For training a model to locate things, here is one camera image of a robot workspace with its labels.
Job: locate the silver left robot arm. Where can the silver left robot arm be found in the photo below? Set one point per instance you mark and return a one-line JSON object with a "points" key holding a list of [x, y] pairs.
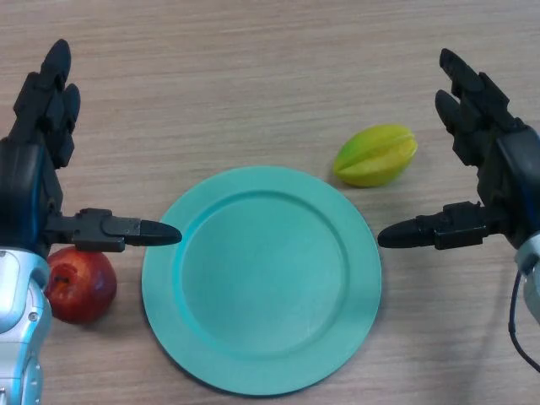
{"points": [[17, 304]]}

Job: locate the red apple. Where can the red apple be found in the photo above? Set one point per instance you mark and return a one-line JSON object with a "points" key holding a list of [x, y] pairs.
{"points": [[84, 291]]}

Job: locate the yellow green starfruit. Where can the yellow green starfruit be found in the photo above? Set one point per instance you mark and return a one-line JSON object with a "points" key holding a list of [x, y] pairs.
{"points": [[371, 156]]}

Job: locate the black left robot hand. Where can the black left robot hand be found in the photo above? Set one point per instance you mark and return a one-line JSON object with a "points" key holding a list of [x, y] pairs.
{"points": [[21, 190]]}

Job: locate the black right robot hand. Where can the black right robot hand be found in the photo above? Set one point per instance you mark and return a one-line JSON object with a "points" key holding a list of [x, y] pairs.
{"points": [[514, 169]]}

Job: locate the teal green round plate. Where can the teal green round plate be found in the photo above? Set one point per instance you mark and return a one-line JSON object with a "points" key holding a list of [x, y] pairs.
{"points": [[261, 278]]}

